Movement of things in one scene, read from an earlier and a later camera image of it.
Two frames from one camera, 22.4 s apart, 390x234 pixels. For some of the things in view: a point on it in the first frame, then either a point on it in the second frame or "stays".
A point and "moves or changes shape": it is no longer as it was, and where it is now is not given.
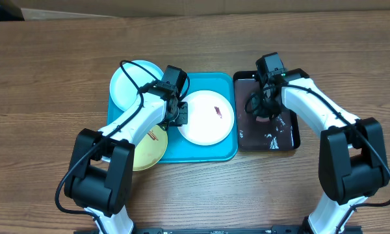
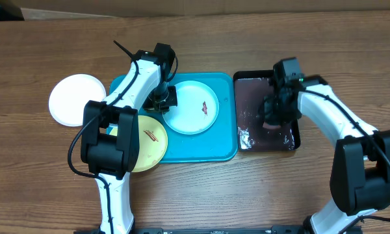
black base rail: (281, 229) stays
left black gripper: (183, 118) to (149, 106)
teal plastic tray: (180, 150) stays
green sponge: (262, 119) to (271, 127)
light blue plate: (123, 91) moves or changes shape
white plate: (210, 118) to (69, 95)
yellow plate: (151, 149) stays
